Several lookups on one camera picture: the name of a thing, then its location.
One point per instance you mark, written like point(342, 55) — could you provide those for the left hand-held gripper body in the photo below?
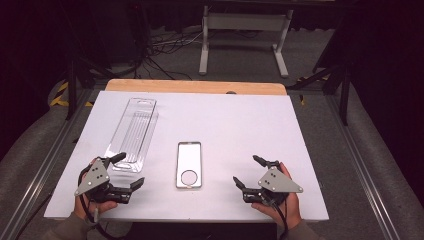
point(95, 176)

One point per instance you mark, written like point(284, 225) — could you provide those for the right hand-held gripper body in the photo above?
point(278, 182)

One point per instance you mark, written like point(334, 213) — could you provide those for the clear plastic packaging tray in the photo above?
point(135, 133)

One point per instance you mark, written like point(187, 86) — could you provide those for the person's right hand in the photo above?
point(292, 208)

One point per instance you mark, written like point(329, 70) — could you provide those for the person's left hand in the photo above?
point(83, 208)

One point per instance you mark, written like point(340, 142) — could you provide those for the white board sheet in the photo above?
point(240, 133)

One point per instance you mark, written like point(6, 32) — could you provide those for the yellow black floor tape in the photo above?
point(60, 96)

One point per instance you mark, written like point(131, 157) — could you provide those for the aluminium floor rail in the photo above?
point(361, 173)
point(40, 173)

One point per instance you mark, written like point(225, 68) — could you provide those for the white metal stand frame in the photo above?
point(245, 21)

